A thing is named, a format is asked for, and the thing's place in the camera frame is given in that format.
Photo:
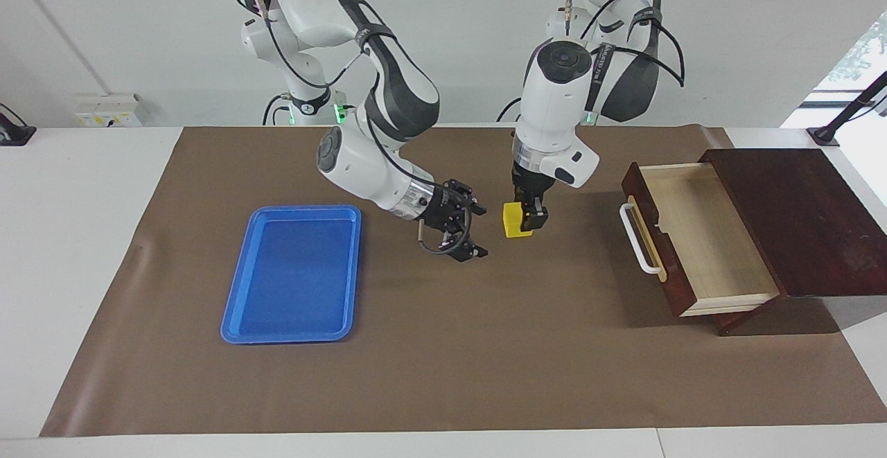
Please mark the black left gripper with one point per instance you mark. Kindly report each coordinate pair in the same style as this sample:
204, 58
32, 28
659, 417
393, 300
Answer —
527, 184

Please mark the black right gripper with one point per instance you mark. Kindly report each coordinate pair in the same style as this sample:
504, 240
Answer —
443, 212

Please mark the yellow cube block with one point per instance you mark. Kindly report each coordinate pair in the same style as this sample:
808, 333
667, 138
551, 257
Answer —
513, 222

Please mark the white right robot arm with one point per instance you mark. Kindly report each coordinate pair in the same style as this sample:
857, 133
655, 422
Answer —
360, 167

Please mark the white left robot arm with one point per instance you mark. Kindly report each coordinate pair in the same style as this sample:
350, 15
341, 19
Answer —
554, 111

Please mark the dark wooden drawer cabinet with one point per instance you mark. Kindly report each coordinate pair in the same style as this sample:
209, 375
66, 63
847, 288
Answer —
797, 215

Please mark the brown table mat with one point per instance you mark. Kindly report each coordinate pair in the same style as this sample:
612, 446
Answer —
485, 340

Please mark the blue plastic tray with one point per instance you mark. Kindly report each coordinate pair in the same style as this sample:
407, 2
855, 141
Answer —
291, 278

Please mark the bright window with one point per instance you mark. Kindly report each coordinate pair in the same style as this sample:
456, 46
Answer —
859, 49

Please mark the black stand base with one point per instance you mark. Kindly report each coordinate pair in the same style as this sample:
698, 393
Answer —
14, 134

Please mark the white wall outlet box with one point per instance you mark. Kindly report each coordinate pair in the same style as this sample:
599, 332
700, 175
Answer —
107, 111

